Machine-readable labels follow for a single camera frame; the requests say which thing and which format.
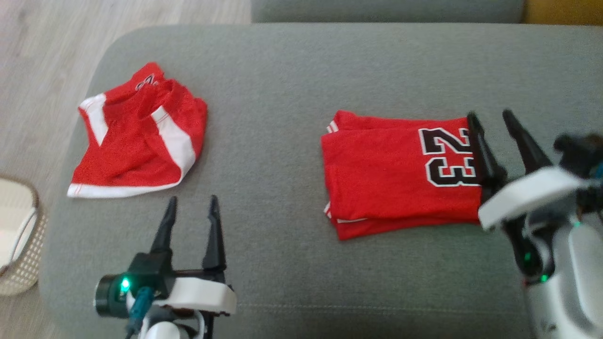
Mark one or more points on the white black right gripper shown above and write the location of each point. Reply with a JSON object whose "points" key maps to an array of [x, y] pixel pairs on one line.
{"points": [[527, 195]]}

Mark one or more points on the grey sofa chaise cushion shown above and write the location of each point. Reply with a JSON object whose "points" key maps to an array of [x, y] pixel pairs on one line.
{"points": [[282, 141]]}

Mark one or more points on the red shorts with white stripes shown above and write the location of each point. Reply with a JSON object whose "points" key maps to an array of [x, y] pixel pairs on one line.
{"points": [[122, 155]]}

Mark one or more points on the yellow sofa backrest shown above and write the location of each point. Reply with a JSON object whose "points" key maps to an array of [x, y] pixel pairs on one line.
{"points": [[565, 12]]}

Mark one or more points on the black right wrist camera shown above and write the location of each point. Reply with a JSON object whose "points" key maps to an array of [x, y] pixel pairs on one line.
{"points": [[579, 150]]}

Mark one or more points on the long grey sofa seat cushion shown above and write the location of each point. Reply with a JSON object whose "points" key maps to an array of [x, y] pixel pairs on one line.
{"points": [[377, 9]]}

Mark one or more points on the woven beige laundry basket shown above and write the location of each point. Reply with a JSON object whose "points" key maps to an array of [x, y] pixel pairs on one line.
{"points": [[28, 254]]}

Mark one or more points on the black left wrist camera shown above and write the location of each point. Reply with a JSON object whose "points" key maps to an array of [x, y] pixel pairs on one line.
{"points": [[150, 273]]}

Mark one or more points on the red basketball jersey number 23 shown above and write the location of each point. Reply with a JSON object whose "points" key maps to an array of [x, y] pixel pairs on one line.
{"points": [[377, 179]]}

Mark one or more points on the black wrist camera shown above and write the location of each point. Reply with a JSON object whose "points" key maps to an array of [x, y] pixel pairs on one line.
{"points": [[150, 273], [579, 150]]}

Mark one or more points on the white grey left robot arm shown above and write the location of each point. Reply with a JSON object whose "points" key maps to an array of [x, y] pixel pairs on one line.
{"points": [[162, 332]]}

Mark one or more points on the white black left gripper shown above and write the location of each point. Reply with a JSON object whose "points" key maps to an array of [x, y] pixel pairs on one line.
{"points": [[202, 294]]}

